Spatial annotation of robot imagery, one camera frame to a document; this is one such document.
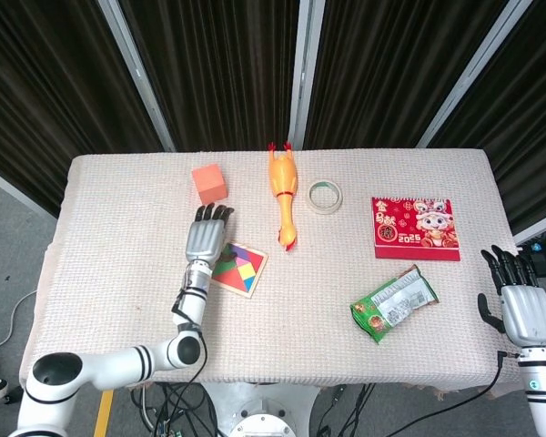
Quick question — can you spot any white floor cable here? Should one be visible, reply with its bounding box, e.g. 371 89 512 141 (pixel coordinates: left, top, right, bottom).
0 290 38 359

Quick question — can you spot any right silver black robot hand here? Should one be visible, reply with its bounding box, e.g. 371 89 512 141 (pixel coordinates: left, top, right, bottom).
477 244 546 350

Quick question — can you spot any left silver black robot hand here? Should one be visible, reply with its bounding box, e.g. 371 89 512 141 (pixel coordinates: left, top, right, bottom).
184 203 238 266

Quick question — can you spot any orange foam cube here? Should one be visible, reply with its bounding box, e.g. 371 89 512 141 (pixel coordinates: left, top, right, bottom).
190 163 229 206

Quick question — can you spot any black curtain panel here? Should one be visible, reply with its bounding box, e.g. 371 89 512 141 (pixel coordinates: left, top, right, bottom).
117 0 301 153
430 0 546 236
0 0 165 218
303 0 513 150

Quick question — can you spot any beige woven tablecloth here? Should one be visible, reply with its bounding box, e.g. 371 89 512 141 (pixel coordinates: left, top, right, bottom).
18 147 529 395

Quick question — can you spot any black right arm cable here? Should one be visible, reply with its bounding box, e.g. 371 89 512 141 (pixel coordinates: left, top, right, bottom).
316 350 524 437

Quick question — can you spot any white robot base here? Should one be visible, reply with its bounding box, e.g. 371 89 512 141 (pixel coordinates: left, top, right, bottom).
202 381 322 437

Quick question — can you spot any medium red triangle tangram piece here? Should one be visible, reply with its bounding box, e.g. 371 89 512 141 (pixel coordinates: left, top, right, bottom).
245 249 266 275

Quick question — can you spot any yellow rubber chicken toy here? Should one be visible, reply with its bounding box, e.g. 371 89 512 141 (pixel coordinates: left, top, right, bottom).
267 141 299 252

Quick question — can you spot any silver metal frame post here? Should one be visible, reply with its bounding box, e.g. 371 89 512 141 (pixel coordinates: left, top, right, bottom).
287 0 325 150
417 0 541 149
97 0 177 152

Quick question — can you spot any black floor cable bundle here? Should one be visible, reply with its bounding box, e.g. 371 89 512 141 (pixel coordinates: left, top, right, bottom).
136 381 219 437

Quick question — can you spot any large red triangle tangram piece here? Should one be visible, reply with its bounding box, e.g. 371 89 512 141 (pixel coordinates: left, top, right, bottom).
211 268 248 293

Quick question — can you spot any red desk calendar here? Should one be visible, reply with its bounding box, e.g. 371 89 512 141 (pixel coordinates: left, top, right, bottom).
370 196 462 262

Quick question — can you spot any wooden tangram tray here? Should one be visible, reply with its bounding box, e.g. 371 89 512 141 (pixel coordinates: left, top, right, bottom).
208 239 270 300

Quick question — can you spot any green snack bag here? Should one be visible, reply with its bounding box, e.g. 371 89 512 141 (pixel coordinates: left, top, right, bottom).
349 264 440 345

